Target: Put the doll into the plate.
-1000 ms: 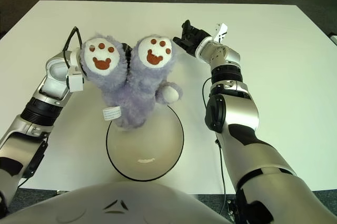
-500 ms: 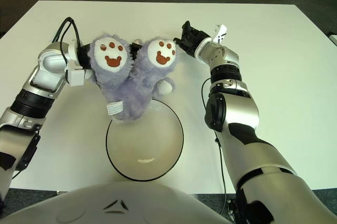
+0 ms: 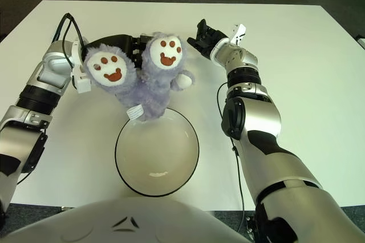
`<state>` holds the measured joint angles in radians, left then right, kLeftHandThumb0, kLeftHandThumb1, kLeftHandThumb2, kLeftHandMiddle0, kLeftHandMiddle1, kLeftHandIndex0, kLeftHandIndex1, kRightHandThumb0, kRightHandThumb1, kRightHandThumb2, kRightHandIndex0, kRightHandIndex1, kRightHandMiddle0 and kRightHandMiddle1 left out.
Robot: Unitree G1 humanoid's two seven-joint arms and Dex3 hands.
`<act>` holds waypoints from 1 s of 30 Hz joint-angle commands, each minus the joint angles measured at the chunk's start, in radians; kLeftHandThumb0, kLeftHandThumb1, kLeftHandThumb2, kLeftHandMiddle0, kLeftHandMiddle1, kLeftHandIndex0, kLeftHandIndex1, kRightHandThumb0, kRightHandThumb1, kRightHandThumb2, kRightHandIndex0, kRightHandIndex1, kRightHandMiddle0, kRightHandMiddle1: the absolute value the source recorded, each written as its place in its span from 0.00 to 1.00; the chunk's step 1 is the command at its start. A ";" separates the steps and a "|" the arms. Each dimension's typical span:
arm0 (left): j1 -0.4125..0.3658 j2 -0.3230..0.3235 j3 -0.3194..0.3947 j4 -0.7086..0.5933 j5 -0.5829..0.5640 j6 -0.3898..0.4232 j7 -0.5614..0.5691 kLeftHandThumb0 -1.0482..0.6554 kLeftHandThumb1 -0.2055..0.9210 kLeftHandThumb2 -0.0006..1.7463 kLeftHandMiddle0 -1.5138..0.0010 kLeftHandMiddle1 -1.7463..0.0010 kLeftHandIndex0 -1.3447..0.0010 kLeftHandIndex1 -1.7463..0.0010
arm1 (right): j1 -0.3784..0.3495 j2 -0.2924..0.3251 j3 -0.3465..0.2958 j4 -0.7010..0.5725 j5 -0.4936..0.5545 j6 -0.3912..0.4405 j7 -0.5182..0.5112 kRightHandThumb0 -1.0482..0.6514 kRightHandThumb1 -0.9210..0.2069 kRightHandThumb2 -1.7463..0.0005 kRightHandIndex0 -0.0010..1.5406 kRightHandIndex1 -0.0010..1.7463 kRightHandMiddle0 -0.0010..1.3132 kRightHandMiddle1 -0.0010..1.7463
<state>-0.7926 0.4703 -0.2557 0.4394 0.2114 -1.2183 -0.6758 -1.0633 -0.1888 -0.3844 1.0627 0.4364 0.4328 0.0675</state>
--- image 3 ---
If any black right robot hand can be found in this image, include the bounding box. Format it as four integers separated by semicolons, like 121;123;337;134
187;19;229;62

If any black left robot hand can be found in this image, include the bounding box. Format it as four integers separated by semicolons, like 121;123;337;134
85;34;155;68

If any purple plush rabbit doll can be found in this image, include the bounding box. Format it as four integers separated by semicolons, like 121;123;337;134
82;31;197;122

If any white plate with black rim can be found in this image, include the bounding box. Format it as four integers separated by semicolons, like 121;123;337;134
115;107;200;197

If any grey robot torso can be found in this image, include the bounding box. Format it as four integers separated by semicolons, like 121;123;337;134
0;196;257;243

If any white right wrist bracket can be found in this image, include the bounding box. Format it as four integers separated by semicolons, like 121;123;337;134
229;23;248;47

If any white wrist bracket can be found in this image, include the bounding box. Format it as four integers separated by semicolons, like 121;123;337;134
70;40;92;94
229;23;248;47

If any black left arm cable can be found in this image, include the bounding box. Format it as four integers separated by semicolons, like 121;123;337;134
52;12;90;68

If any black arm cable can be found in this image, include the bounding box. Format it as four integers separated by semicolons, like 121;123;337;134
216;82;249;234
52;12;90;68

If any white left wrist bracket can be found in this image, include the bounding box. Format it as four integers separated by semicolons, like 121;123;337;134
70;40;92;94

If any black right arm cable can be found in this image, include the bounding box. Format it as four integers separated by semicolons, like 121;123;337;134
216;82;249;234

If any black bracket under table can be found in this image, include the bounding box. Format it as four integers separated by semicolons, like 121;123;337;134
245;214;259;243

